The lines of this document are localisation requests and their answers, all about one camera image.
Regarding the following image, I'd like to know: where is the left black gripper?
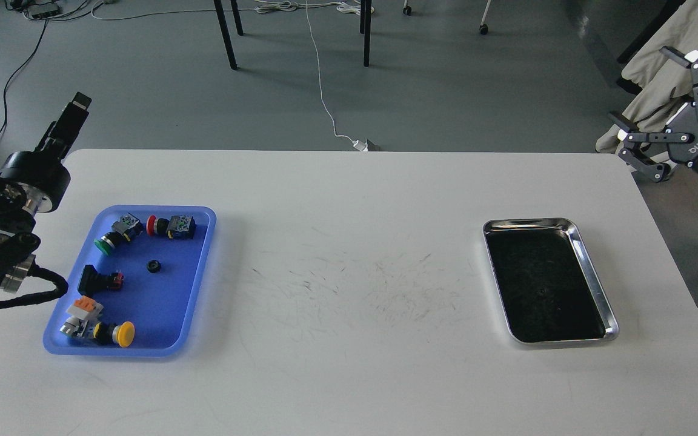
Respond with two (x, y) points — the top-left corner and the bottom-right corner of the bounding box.
(0, 92), (92, 214)

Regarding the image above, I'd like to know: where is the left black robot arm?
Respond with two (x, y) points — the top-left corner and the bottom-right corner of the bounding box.
(0, 92), (91, 309)

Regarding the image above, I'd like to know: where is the beige cloth on chair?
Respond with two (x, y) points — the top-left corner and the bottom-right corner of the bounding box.
(621, 1), (698, 132)

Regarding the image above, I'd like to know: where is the black power strip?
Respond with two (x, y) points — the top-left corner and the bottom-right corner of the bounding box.
(4, 1), (61, 20)

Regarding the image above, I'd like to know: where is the orange grey terminal block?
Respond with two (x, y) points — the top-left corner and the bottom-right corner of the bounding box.
(66, 296), (104, 321)

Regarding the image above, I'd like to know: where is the blue plastic tray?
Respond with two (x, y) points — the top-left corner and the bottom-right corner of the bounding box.
(42, 205), (217, 358)

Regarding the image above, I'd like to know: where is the black table leg left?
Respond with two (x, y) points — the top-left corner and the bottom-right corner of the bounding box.
(213, 0), (244, 71)

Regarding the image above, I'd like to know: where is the black table leg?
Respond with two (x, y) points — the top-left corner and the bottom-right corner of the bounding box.
(359, 0), (372, 67)
(213, 0), (244, 71)

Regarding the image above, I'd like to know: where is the stainless steel tray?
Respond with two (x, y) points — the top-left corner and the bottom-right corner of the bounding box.
(482, 217), (620, 348)

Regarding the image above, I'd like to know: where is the white power adapter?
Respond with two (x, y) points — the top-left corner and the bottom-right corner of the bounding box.
(353, 140), (380, 152)

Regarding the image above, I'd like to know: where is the black table leg right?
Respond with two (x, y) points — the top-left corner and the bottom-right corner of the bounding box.
(359, 0), (372, 67)

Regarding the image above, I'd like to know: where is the black cable on floor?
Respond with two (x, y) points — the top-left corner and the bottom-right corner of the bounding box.
(0, 18), (50, 170)

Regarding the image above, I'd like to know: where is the green push button switch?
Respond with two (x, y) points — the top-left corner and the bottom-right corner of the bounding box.
(93, 213), (144, 255)

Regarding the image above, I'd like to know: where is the black selector switch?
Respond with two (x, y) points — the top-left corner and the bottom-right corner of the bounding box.
(78, 264), (124, 297)

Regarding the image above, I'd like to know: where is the red push button switch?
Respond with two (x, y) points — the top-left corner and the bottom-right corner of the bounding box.
(144, 215), (197, 240)

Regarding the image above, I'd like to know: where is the yellow push button switch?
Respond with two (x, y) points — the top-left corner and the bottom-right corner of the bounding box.
(60, 318), (136, 348)

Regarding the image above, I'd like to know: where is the white cable on floor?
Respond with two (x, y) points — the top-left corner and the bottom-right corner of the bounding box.
(255, 0), (374, 146)

